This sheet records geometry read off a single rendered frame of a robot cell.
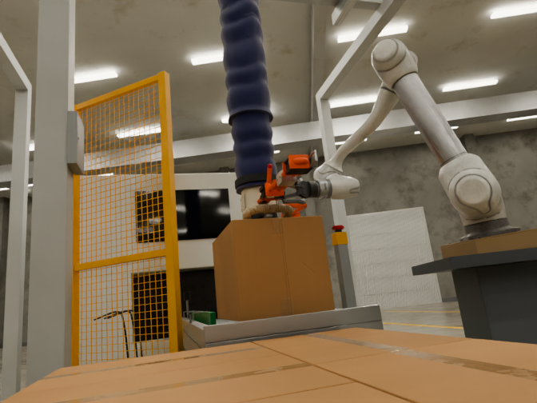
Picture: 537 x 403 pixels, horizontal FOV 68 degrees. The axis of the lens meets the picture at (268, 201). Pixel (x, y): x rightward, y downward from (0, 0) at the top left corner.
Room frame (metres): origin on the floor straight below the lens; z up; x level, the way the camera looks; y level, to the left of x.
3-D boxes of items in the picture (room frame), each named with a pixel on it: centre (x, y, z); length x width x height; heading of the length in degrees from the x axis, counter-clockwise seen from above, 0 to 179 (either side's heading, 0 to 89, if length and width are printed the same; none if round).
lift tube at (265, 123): (1.93, 0.05, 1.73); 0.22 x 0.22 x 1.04
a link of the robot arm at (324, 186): (1.75, -0.25, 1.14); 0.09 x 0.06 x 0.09; 16
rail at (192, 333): (2.61, 0.58, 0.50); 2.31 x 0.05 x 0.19; 16
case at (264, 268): (1.93, 0.05, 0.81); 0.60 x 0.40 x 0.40; 17
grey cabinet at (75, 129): (2.04, 1.02, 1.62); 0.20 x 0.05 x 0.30; 16
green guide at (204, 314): (2.96, 0.62, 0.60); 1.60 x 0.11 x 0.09; 16
